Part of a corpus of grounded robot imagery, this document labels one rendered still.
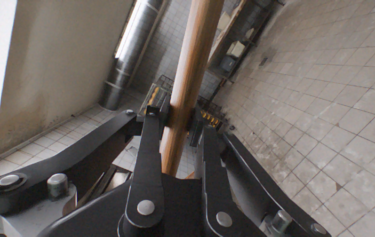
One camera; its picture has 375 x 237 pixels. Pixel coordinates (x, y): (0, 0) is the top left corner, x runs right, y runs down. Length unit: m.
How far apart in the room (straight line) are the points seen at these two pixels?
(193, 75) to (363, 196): 1.64
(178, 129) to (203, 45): 0.09
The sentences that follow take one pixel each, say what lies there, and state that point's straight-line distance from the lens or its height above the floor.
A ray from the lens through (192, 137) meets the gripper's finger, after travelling 0.16.
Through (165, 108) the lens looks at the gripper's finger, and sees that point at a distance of 0.16.
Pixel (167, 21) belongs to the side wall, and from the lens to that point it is 5.25.
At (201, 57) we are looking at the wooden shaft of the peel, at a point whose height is 1.52.
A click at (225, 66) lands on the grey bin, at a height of 0.40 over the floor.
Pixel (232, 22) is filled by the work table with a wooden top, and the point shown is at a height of 0.86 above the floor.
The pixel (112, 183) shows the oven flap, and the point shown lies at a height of 1.58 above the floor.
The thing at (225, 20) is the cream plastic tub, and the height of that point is 1.01.
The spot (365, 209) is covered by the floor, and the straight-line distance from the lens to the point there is 1.71.
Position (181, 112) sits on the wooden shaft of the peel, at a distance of 0.17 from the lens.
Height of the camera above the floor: 1.53
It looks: 12 degrees down
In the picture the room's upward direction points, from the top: 63 degrees counter-clockwise
